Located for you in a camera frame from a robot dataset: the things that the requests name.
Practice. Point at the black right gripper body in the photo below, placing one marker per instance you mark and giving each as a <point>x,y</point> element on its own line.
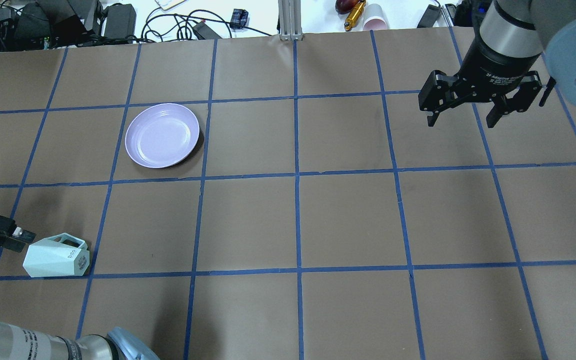
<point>497,64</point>

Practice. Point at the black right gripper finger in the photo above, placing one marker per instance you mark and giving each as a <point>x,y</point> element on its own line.
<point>437,95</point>
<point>527,90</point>

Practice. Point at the mint green faceted cup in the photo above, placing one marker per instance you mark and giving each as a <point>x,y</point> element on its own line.
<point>60,255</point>

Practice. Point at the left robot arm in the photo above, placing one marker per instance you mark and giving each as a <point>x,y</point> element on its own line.
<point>18,343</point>

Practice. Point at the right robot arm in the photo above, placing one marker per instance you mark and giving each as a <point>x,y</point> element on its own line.
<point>521,28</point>

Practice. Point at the pink paper cup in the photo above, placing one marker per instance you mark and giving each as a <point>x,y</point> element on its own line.
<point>374,18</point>

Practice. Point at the lilac plate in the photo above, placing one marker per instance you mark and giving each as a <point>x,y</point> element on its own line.
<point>162,136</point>

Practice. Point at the gold metal cylinder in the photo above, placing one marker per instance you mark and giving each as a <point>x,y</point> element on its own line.
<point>355,9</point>

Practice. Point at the small blue black box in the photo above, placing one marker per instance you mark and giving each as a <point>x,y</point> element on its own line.
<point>239,19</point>

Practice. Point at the black power adapter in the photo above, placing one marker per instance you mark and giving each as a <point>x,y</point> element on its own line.
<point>120,23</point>

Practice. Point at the aluminium frame post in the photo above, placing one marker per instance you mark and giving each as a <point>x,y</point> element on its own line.
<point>290,20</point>

